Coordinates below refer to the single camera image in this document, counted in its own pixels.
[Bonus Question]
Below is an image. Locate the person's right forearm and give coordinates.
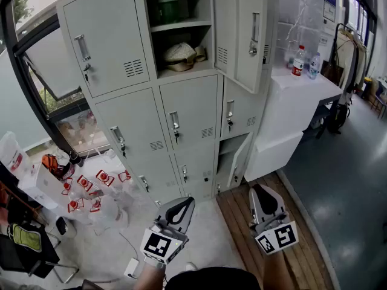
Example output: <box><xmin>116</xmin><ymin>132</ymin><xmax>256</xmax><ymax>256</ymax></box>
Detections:
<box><xmin>262</xmin><ymin>249</ymin><xmax>299</xmax><ymax>290</ymax></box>

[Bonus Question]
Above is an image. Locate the cluster of clear water jugs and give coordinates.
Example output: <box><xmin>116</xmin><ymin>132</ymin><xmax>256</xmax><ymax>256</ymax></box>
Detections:
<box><xmin>60</xmin><ymin>167</ymin><xmax>143</xmax><ymax>230</ymax></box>

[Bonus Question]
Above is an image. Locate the brown bag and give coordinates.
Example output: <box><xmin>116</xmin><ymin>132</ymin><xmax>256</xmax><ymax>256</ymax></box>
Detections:
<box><xmin>320</xmin><ymin>60</ymin><xmax>345</xmax><ymax>86</ymax></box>

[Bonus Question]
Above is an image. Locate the black clothes rack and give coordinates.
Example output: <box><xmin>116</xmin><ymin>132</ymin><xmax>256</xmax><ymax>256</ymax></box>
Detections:
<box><xmin>331</xmin><ymin>22</ymin><xmax>368</xmax><ymax>102</ymax></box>

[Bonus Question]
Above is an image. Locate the red label water bottle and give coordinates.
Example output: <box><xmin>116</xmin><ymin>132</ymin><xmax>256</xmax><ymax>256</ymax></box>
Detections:
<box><xmin>291</xmin><ymin>45</ymin><xmax>306</xmax><ymax>77</ymax></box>

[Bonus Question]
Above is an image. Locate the blue label water bottle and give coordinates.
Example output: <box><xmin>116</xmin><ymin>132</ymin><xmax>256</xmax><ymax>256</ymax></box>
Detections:
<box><xmin>307</xmin><ymin>52</ymin><xmax>321</xmax><ymax>80</ymax></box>

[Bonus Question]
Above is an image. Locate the cream hanging garment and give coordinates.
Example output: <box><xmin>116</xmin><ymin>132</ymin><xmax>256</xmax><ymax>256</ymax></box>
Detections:
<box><xmin>335</xmin><ymin>28</ymin><xmax>368</xmax><ymax>94</ymax></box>

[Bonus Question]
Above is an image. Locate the white power adapter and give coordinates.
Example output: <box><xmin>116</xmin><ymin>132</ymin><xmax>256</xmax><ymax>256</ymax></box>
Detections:
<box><xmin>123</xmin><ymin>257</ymin><xmax>140</xmax><ymax>280</ymax></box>

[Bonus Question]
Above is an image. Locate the black chair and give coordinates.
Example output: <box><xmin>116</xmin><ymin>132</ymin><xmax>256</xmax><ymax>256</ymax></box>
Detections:
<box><xmin>0</xmin><ymin>222</ymin><xmax>80</xmax><ymax>285</ymax></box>

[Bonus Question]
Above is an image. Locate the black backpack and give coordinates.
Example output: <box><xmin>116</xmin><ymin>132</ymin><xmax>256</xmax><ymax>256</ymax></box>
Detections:
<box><xmin>327</xmin><ymin>103</ymin><xmax>351</xmax><ymax>135</ymax></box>

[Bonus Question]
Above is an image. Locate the person's black shirt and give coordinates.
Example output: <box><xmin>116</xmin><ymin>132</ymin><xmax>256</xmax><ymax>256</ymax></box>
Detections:
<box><xmin>164</xmin><ymin>266</ymin><xmax>261</xmax><ymax>290</ymax></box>

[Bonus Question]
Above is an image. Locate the person's left forearm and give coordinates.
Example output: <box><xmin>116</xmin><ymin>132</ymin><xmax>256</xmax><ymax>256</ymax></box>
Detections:
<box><xmin>132</xmin><ymin>260</ymin><xmax>167</xmax><ymax>290</ymax></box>

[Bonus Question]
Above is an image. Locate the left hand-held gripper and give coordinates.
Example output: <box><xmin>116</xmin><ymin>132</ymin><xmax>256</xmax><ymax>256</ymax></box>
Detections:
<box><xmin>139</xmin><ymin>196</ymin><xmax>196</xmax><ymax>265</ymax></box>

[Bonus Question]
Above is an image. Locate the black window frame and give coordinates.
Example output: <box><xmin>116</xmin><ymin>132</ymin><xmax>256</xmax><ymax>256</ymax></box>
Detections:
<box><xmin>0</xmin><ymin>0</ymin><xmax>111</xmax><ymax>160</ymax></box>

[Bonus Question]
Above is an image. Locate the grey metal locker cabinet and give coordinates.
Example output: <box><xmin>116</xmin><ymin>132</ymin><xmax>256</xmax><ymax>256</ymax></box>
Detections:
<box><xmin>56</xmin><ymin>0</ymin><xmax>281</xmax><ymax>208</ymax></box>

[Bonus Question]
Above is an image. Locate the beige hat in locker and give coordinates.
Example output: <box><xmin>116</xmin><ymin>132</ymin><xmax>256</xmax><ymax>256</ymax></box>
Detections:
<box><xmin>163</xmin><ymin>42</ymin><xmax>208</xmax><ymax>73</ymax></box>

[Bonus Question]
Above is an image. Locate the yellow-green vest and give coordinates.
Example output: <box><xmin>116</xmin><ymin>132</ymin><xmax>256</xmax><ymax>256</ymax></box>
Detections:
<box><xmin>7</xmin><ymin>223</ymin><xmax>43</xmax><ymax>253</ymax></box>

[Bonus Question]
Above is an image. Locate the black metal table frame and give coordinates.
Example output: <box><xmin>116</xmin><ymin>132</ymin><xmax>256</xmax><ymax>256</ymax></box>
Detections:
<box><xmin>302</xmin><ymin>94</ymin><xmax>344</xmax><ymax>140</ymax></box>

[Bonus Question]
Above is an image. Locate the blue chair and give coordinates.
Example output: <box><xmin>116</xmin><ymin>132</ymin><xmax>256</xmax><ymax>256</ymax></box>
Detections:
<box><xmin>371</xmin><ymin>79</ymin><xmax>387</xmax><ymax>119</ymax></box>

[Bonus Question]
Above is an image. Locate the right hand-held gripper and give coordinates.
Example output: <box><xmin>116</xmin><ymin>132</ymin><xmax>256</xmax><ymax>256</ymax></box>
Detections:
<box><xmin>248</xmin><ymin>183</ymin><xmax>299</xmax><ymax>256</ymax></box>

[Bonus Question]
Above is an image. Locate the green jar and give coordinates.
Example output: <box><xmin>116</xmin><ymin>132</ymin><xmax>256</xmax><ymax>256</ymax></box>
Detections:
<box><xmin>157</xmin><ymin>0</ymin><xmax>180</xmax><ymax>25</ymax></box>

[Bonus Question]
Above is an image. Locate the black bottle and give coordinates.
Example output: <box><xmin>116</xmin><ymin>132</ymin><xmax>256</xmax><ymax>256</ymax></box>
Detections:
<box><xmin>68</xmin><ymin>151</ymin><xmax>85</xmax><ymax>168</ymax></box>

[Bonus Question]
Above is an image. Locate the orange bag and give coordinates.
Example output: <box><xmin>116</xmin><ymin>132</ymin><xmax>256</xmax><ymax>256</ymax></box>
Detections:
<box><xmin>41</xmin><ymin>153</ymin><xmax>66</xmax><ymax>179</ymax></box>

